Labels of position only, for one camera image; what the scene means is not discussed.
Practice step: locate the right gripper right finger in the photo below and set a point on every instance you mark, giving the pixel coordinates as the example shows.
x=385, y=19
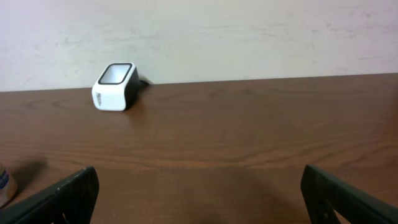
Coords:
x=326, y=195

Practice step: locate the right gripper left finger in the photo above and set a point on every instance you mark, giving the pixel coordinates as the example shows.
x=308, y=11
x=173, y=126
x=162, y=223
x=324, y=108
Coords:
x=71, y=200

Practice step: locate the green lid jar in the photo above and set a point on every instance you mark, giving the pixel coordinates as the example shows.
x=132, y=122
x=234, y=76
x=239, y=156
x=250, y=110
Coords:
x=8, y=186

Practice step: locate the white barcode scanner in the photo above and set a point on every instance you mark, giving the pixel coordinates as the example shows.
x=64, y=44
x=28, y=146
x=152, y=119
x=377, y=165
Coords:
x=117, y=87

